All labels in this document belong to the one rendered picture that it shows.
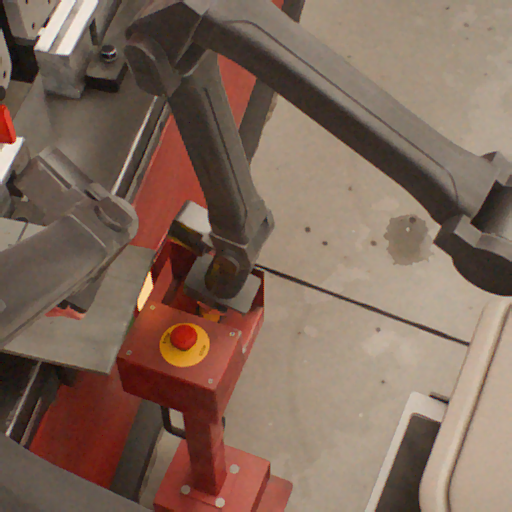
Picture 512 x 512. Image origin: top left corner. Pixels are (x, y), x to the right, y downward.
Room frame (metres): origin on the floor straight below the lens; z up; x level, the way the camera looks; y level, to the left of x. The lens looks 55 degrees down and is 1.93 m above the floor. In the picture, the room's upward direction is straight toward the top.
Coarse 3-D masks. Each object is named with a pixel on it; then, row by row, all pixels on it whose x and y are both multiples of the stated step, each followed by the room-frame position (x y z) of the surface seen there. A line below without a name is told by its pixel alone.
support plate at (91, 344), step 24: (0, 240) 0.67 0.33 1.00; (120, 264) 0.64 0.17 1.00; (144, 264) 0.64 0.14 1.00; (120, 288) 0.60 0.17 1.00; (96, 312) 0.57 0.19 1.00; (120, 312) 0.57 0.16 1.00; (24, 336) 0.53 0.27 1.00; (48, 336) 0.53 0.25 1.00; (72, 336) 0.53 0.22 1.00; (96, 336) 0.53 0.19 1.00; (120, 336) 0.53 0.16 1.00; (48, 360) 0.50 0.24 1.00; (72, 360) 0.50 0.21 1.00; (96, 360) 0.50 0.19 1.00
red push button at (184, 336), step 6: (186, 324) 0.66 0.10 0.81; (174, 330) 0.65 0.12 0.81; (180, 330) 0.65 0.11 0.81; (186, 330) 0.65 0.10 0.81; (192, 330) 0.65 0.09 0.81; (174, 336) 0.64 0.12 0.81; (180, 336) 0.64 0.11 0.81; (186, 336) 0.64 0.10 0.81; (192, 336) 0.64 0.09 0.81; (174, 342) 0.63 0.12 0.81; (180, 342) 0.63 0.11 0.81; (186, 342) 0.63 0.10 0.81; (192, 342) 0.63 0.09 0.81; (180, 348) 0.63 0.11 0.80; (186, 348) 0.63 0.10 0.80
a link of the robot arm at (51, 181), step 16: (32, 160) 0.59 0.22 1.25; (48, 160) 0.60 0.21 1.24; (64, 160) 0.60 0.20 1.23; (32, 176) 0.57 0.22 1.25; (48, 176) 0.57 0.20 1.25; (64, 176) 0.58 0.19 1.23; (80, 176) 0.59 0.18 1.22; (32, 192) 0.56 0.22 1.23; (48, 192) 0.56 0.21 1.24; (64, 192) 0.56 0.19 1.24; (80, 192) 0.56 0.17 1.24; (48, 208) 0.55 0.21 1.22; (64, 208) 0.55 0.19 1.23; (96, 208) 0.52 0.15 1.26; (112, 208) 0.53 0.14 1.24; (48, 224) 0.54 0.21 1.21; (112, 224) 0.51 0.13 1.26; (128, 224) 0.52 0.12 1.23
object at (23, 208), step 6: (18, 204) 0.81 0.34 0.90; (24, 204) 0.81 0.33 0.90; (30, 204) 0.81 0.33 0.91; (18, 210) 0.79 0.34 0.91; (24, 210) 0.79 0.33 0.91; (30, 210) 0.79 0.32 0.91; (36, 210) 0.79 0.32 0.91; (12, 216) 0.78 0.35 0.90; (30, 216) 0.78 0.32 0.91; (36, 216) 0.78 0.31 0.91; (42, 216) 0.78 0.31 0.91; (30, 222) 0.77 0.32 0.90; (36, 222) 0.77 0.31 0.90
